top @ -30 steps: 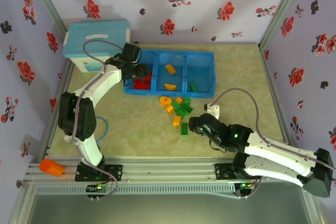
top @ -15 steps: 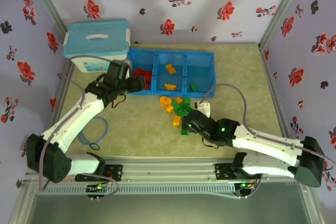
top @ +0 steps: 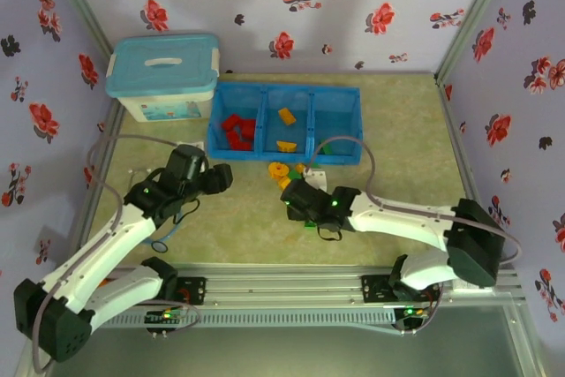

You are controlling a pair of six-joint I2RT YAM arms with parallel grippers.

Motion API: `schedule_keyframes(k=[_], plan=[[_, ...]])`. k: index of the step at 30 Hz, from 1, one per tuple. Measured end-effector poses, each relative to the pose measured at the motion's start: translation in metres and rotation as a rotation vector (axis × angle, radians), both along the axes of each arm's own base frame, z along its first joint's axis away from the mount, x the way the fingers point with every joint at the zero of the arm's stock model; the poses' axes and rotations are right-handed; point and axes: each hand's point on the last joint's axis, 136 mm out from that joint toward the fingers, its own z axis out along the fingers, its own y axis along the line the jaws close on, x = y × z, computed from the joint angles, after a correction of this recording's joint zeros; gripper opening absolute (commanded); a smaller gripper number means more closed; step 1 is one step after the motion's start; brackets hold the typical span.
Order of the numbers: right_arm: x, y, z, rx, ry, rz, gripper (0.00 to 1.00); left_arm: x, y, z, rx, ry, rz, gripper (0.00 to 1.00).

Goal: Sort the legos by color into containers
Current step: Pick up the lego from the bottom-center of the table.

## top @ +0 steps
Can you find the aluminium frame post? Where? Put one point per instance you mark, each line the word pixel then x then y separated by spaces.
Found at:
pixel 80 1
pixel 479 6

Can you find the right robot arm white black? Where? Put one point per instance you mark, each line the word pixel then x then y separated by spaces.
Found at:
pixel 397 218

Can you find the small red lego brick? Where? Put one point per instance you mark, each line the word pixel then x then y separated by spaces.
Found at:
pixel 231 137

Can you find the white labelled box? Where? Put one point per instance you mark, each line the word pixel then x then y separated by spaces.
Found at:
pixel 463 288

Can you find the blue lidded storage box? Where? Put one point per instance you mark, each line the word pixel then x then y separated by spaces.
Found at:
pixel 163 77

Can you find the yellow round lego gear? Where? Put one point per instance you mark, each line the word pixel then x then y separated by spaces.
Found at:
pixel 276 168

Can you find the yellow square lego brick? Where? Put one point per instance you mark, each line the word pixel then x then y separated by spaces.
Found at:
pixel 299 168

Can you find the aluminium side rail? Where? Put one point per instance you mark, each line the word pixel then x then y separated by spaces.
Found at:
pixel 109 136

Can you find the long green lego brick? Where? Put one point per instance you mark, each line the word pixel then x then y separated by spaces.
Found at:
pixel 326 150

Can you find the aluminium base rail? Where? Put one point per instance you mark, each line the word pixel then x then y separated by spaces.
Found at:
pixel 287 288

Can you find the blue three-compartment bin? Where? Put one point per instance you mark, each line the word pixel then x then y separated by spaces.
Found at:
pixel 335 116

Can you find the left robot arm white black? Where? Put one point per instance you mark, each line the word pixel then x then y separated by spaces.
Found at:
pixel 101 253

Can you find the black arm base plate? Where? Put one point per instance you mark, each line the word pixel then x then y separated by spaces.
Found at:
pixel 196 291
pixel 375 291

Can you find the large red lego brick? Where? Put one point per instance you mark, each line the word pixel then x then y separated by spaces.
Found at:
pixel 248 127

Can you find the small circuit board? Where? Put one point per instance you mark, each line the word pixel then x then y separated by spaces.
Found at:
pixel 165 317
pixel 410 313

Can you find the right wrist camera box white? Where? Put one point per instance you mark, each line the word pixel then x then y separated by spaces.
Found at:
pixel 317 179

